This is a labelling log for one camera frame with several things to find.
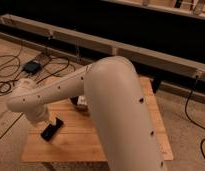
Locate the black bowl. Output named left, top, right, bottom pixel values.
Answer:
left=70, top=96, right=88, bottom=111

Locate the long wooden beam frame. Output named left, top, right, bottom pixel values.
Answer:
left=0, top=15, right=205, bottom=94

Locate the wooden table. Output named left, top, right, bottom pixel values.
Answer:
left=21, top=77, right=174, bottom=164

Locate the black eraser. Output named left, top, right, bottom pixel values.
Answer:
left=40, top=118, right=64, bottom=141

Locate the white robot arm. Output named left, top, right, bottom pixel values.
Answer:
left=7, top=56, right=168, bottom=171

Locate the black cable right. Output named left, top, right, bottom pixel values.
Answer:
left=184, top=77, right=205, bottom=165

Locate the black floor cable left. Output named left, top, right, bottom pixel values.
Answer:
left=0, top=43, right=77, bottom=145

